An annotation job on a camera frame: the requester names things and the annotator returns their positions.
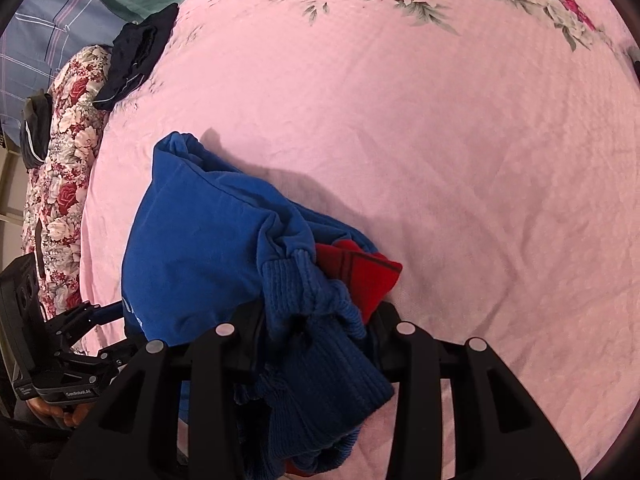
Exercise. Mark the dark grey pouch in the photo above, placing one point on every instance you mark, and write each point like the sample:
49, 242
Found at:
35, 130

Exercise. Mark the person's left hand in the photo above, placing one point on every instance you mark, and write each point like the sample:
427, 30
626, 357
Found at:
60, 410

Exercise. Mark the dark folded clothes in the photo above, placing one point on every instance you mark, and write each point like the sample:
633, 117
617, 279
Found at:
135, 50

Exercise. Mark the blue and red sweater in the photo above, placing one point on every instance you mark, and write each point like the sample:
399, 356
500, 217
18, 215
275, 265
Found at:
200, 260

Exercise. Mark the blue plaid cloth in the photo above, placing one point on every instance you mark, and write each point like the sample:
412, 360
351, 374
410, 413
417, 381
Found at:
50, 35

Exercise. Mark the red floral quilt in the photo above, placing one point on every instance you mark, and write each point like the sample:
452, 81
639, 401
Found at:
65, 160

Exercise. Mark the pink floral bedsheet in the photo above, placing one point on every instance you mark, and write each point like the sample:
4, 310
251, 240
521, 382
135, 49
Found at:
450, 160

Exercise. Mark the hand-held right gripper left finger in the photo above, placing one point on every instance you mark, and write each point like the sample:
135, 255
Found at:
220, 355

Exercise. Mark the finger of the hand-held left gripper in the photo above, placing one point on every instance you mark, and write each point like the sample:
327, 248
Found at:
75, 321
100, 357

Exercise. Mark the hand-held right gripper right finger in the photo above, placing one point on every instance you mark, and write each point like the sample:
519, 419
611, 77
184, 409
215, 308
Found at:
400, 355

